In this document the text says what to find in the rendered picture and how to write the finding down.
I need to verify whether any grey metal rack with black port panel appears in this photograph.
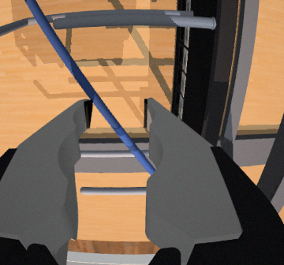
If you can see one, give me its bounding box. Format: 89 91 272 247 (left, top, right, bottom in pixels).
45 0 284 213

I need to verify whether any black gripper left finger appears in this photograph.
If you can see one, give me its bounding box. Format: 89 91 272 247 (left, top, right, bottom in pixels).
0 99 93 265

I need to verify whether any dark blue cable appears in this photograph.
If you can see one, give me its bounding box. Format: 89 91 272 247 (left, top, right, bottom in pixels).
25 0 155 175

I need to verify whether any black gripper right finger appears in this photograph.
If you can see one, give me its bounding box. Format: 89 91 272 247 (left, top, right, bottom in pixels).
144 97 284 265

